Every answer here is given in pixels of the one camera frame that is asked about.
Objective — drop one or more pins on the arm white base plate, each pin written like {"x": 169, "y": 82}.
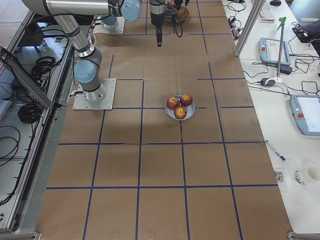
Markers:
{"x": 111, "y": 26}
{"x": 100, "y": 99}

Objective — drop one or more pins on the blue white pen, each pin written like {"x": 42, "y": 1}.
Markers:
{"x": 275, "y": 150}

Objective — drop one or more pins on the aluminium frame post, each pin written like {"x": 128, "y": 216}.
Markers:
{"x": 252, "y": 17}

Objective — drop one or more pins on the white paper cup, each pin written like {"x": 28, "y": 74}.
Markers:
{"x": 308, "y": 175}

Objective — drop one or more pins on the red apple on plate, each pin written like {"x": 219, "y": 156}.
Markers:
{"x": 186, "y": 100}
{"x": 172, "y": 103}
{"x": 180, "y": 112}

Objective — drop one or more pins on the blue teach pendant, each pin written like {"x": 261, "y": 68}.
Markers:
{"x": 269, "y": 51}
{"x": 306, "y": 113}

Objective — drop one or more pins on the grabber stick with green tip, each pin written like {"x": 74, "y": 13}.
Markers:
{"x": 281, "y": 26}

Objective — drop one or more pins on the woven wicker basket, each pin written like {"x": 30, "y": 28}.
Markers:
{"x": 183, "y": 14}

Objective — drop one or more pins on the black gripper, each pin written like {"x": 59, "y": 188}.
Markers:
{"x": 178, "y": 4}
{"x": 158, "y": 21}

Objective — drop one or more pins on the white round plate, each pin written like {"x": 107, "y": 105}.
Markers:
{"x": 190, "y": 110}

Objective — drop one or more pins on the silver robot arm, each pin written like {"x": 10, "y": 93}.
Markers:
{"x": 131, "y": 11}
{"x": 86, "y": 70}

